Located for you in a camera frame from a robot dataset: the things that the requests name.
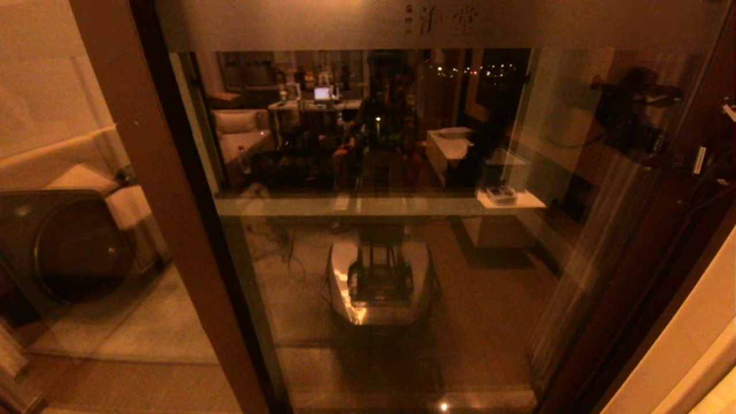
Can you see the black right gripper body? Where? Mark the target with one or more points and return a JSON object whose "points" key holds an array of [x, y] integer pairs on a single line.
{"points": [[700, 161]]}

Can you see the brown framed sliding glass door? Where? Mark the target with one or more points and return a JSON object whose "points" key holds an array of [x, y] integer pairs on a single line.
{"points": [[621, 259]]}

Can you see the brown framed fixed glass door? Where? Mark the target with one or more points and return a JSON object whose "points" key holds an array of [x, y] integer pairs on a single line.
{"points": [[172, 201]]}

